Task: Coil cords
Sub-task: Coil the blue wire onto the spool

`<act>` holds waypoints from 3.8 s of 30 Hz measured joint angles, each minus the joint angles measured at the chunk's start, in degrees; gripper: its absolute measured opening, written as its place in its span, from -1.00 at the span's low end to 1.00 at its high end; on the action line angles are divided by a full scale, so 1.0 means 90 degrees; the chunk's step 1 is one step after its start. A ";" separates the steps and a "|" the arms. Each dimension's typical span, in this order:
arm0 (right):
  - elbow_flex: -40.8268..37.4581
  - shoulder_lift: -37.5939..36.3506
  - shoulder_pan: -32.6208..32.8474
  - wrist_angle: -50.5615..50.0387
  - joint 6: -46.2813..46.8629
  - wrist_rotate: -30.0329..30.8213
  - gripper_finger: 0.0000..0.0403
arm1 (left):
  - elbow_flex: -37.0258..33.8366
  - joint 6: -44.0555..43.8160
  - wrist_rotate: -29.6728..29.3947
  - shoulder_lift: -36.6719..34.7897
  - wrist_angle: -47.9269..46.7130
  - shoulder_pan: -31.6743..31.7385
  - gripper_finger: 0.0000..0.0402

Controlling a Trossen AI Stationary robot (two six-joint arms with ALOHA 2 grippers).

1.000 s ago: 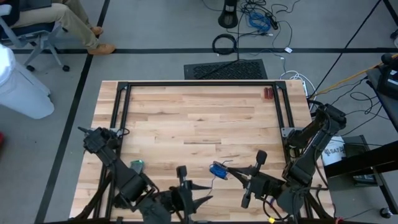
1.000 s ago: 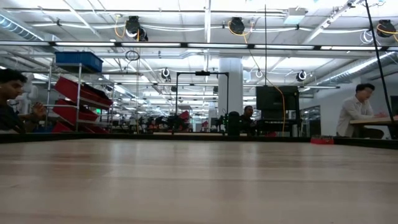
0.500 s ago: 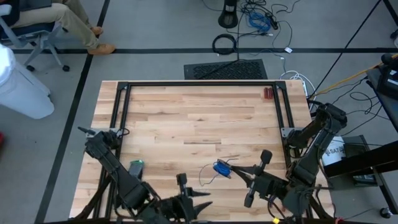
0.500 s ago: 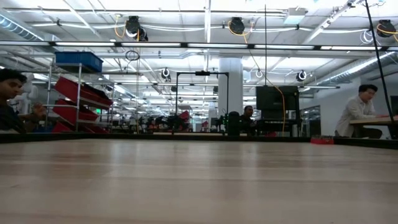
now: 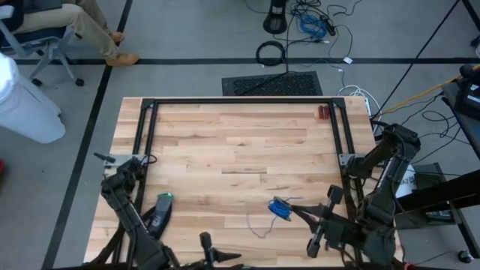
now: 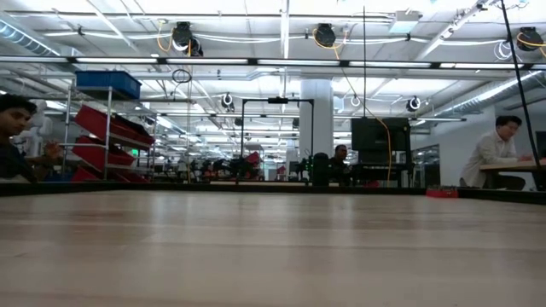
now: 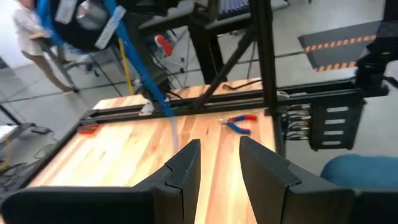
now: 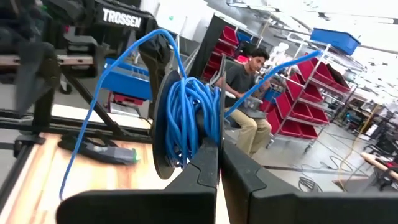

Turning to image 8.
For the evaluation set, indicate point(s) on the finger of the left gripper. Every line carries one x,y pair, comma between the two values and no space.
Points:
38,77

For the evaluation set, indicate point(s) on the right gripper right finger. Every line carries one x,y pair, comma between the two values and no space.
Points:
311,208

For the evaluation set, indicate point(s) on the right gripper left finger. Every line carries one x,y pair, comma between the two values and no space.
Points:
140,208

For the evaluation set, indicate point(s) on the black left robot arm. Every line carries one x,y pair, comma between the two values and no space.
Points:
121,17

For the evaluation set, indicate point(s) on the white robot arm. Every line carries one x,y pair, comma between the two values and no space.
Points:
278,51

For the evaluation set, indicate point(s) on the blue storage bin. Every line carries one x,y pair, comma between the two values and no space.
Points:
127,82
334,39

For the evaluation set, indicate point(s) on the black grey work glove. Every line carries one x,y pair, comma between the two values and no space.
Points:
115,154

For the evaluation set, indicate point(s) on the wooden bench with black legs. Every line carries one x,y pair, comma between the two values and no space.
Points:
376,163

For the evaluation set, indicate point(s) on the metal shelf with red bins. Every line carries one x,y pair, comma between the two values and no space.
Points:
298,109

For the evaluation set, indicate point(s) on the white panel board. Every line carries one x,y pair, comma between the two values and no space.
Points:
186,18

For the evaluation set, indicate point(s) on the grey office chair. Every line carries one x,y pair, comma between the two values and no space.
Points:
253,104

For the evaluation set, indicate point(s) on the person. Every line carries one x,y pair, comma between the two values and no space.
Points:
239,81

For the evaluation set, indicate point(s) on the black rack with red bins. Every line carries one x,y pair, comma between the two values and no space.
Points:
224,37

